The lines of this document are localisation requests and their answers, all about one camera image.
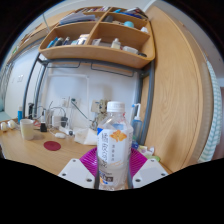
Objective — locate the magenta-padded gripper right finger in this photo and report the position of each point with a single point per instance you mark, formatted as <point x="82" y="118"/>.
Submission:
<point x="148" y="171"/>

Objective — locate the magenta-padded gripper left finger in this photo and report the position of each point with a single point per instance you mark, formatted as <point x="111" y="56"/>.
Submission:
<point x="75" y="171"/>

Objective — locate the clear plastic water bottle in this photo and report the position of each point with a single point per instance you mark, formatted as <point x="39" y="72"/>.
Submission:
<point x="113" y="150"/>

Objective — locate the green flat packet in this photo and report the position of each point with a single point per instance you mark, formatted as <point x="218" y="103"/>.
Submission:
<point x="152" y="158"/>

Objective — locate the flat round red coaster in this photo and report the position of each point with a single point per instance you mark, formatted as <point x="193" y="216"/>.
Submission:
<point x="52" y="145"/>

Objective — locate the white crumpled paper bag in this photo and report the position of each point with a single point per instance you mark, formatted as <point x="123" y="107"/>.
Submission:
<point x="86" y="136"/>

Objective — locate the small white oval case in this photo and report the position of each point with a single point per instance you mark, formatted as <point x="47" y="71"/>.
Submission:
<point x="60" y="135"/>

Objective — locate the small black bottle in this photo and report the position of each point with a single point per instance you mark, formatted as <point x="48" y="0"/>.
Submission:
<point x="43" y="126"/>

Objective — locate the cream ceramic cup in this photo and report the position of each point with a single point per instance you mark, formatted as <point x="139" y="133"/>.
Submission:
<point x="27" y="130"/>

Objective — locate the wooden tree creature figurine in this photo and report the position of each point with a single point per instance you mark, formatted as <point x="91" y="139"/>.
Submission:
<point x="101" y="111"/>

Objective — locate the green striped white towel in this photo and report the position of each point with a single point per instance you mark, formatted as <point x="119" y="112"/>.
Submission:
<point x="213" y="133"/>

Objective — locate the blue tube with white cap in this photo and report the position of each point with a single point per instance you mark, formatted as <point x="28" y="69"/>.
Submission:
<point x="20" y="115"/>

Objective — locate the light wooden wardrobe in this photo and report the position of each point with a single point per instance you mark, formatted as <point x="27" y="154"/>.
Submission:
<point x="176" y="93"/>

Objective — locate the wooden shelf unit with items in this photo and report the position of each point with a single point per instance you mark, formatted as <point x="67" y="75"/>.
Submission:
<point x="100" y="55"/>

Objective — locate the grey metal desk frame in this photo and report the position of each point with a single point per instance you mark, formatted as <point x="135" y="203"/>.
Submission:
<point x="149" y="100"/>

